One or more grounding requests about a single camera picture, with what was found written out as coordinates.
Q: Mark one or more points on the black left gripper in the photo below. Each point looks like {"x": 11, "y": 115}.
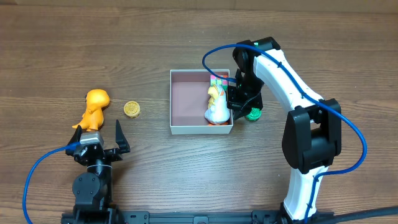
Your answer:
{"x": 101, "y": 154}

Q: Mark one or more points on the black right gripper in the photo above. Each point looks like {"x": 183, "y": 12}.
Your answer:
{"x": 241, "y": 104}

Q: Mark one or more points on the white and yellow duck toy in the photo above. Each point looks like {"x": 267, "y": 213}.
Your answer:
{"x": 217, "y": 112}

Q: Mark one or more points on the colourful puzzle cube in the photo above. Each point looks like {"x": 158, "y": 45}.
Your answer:
{"x": 219, "y": 81}

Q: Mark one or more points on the white box pink inside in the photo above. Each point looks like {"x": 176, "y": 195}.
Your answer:
{"x": 188, "y": 103}

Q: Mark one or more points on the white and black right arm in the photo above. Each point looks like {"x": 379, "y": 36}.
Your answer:
{"x": 312, "y": 136}

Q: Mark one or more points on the green round cap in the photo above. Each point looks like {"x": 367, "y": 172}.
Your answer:
{"x": 254, "y": 115}

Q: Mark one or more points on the orange dinosaur toy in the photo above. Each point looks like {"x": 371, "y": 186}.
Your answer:
{"x": 93, "y": 118}

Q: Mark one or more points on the yellow round cap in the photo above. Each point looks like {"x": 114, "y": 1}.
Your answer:
{"x": 132, "y": 109}

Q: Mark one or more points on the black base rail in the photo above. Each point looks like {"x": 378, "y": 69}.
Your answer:
{"x": 115, "y": 215}

